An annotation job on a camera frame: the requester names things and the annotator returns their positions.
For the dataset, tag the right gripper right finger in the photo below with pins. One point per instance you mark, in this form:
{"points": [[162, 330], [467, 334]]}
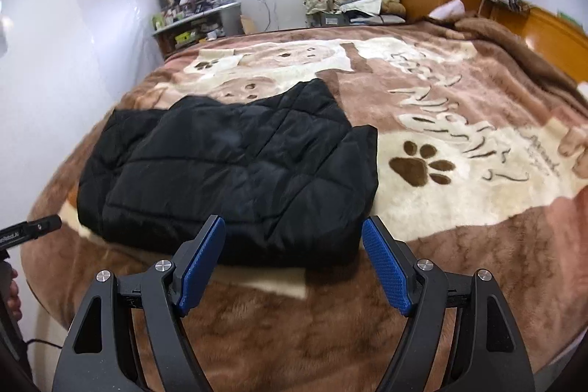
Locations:
{"points": [[393, 263]]}

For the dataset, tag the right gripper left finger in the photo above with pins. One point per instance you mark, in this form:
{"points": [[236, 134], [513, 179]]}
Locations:
{"points": [[194, 263]]}

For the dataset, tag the black padded jacket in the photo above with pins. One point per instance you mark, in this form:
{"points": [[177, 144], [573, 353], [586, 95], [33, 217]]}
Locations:
{"points": [[290, 176]]}

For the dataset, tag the person's left hand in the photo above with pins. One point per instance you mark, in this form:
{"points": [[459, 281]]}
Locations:
{"points": [[14, 302]]}

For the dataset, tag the brown plush bed blanket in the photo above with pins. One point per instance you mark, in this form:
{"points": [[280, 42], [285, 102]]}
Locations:
{"points": [[468, 146]]}

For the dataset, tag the grey box with papers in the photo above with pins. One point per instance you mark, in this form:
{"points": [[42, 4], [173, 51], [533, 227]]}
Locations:
{"points": [[360, 13]]}

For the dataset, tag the white pillow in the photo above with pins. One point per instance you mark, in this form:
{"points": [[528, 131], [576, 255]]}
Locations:
{"points": [[448, 10]]}

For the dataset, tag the wooden headboard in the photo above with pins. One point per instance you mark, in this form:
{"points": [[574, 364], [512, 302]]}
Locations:
{"points": [[551, 37]]}

